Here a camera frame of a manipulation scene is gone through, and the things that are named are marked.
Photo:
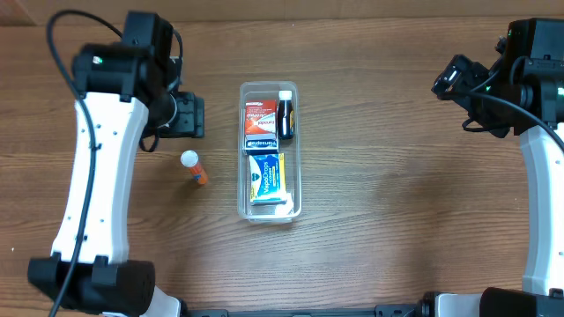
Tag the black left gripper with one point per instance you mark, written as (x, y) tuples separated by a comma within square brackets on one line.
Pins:
[(189, 115)]

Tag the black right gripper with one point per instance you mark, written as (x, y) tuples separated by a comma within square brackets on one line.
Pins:
[(452, 82)]

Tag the orange tube white cap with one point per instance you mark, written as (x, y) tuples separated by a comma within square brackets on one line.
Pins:
[(191, 160)]

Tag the red white medicine box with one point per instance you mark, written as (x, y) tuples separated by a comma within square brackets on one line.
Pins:
[(260, 117)]

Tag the white blue plaster box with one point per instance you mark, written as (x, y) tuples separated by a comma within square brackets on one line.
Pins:
[(259, 145)]

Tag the blue yellow VapoDrops box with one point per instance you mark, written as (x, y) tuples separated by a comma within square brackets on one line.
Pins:
[(267, 179)]

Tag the dark bottle white cap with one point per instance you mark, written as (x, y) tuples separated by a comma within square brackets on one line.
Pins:
[(285, 115)]

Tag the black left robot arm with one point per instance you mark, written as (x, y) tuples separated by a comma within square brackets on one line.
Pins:
[(123, 95)]

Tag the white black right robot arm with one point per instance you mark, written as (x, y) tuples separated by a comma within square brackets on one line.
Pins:
[(522, 93)]

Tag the clear plastic container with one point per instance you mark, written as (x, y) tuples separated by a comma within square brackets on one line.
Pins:
[(271, 213)]

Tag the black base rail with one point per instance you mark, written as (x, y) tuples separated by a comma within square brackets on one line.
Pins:
[(304, 312)]

